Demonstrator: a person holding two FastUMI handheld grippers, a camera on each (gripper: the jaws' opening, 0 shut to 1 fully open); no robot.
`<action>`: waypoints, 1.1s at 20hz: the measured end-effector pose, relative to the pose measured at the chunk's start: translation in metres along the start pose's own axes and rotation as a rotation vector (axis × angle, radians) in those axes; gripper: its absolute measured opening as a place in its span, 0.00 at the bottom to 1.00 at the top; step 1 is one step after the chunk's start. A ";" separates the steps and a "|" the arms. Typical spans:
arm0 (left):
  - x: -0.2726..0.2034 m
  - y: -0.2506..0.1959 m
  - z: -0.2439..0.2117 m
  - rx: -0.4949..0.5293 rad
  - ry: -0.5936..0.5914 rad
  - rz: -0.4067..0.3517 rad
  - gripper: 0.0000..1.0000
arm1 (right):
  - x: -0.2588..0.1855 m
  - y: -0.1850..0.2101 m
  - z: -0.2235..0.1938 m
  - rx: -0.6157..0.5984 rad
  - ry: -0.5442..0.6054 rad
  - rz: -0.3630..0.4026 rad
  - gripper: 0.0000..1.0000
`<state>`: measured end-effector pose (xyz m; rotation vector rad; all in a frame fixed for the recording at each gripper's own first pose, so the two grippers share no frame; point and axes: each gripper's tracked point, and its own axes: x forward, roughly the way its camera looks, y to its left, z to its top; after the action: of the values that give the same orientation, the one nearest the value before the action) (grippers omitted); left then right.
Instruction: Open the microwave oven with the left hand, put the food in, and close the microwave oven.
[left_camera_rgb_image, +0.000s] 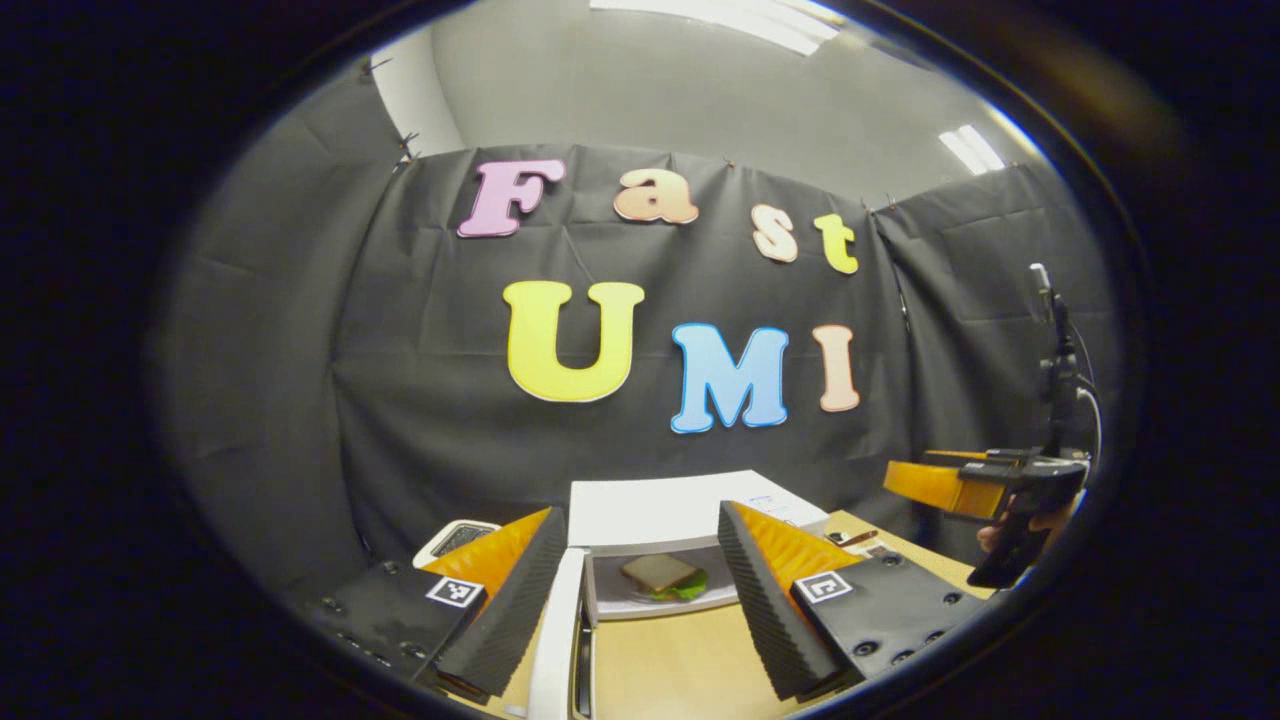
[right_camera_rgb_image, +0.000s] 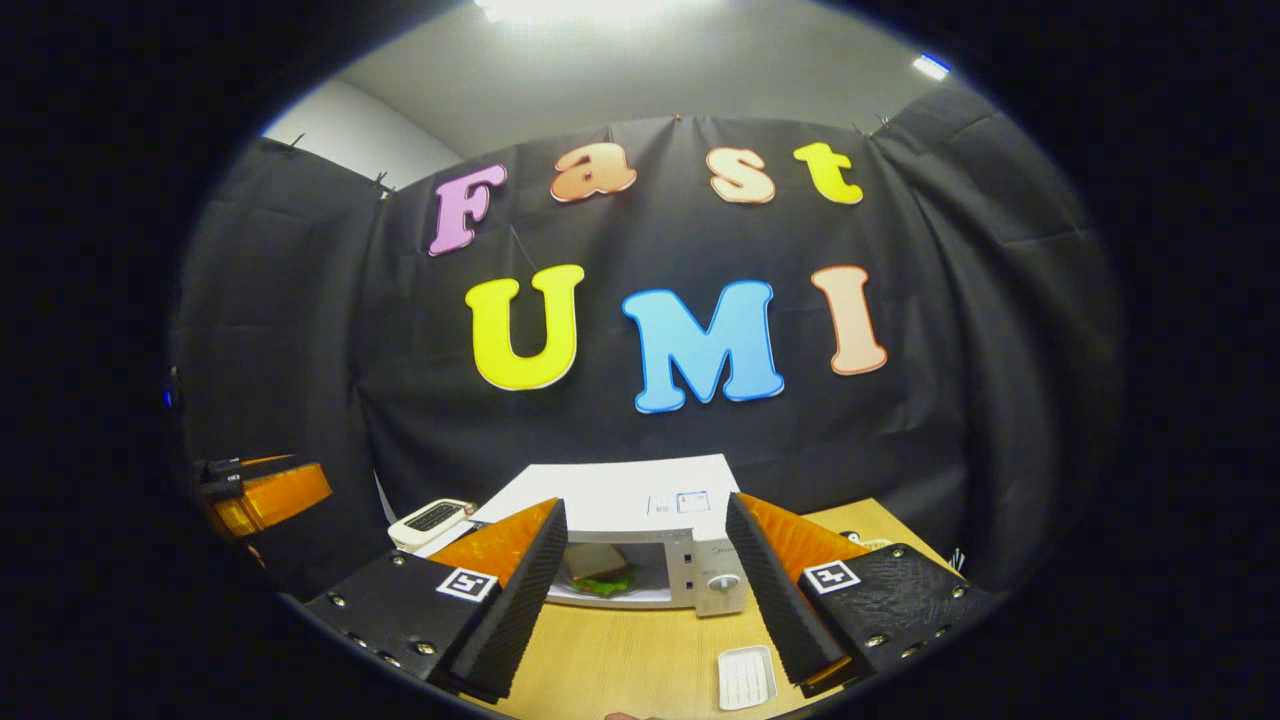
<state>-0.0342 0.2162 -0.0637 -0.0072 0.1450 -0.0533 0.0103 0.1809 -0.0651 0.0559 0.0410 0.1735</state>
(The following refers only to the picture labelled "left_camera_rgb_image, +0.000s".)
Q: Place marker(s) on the large ceiling light panel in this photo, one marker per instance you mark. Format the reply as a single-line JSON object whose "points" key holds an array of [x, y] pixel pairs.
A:
{"points": [[730, 20]]}

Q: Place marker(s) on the brown spoon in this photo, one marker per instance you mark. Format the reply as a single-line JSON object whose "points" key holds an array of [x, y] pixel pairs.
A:
{"points": [[862, 538]]}

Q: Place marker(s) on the white microwave oven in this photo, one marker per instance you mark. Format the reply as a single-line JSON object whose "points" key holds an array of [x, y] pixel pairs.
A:
{"points": [[650, 510]]}

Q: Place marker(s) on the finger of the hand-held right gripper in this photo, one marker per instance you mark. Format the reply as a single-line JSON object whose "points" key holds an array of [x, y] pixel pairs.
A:
{"points": [[930, 488], [960, 456]]}

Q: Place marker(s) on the small ceiling light panel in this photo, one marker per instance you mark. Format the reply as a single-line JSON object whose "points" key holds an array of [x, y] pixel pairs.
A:
{"points": [[972, 150]]}

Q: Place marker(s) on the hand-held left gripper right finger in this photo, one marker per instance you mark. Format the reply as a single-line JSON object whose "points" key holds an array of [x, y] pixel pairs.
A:
{"points": [[770, 610]]}

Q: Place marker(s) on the sandwich with green lettuce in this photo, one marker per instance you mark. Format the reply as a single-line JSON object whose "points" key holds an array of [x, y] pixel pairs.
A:
{"points": [[660, 575]]}

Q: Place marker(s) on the black backdrop cloth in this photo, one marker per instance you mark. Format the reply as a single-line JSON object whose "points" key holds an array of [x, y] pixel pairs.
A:
{"points": [[400, 350]]}

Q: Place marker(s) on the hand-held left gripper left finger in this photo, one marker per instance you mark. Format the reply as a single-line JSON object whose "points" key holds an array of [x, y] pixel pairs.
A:
{"points": [[505, 620]]}

